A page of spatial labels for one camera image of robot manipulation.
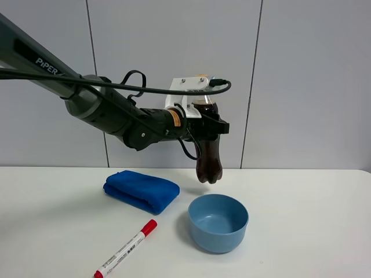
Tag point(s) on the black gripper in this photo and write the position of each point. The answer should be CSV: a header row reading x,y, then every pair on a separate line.
x,y
208,128

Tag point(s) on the cola bottle yellow cap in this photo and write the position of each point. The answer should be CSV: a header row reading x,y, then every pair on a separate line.
x,y
209,168

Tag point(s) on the folded blue towel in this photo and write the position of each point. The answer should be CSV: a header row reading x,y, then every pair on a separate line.
x,y
145,192

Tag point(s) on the blue plastic bowl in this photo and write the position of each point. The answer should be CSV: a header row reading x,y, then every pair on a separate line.
x,y
217,223

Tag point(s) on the red white marker pen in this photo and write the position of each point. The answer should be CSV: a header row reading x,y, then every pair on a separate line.
x,y
124,251

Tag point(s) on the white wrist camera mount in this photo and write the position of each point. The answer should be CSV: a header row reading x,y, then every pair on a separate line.
x,y
193,91

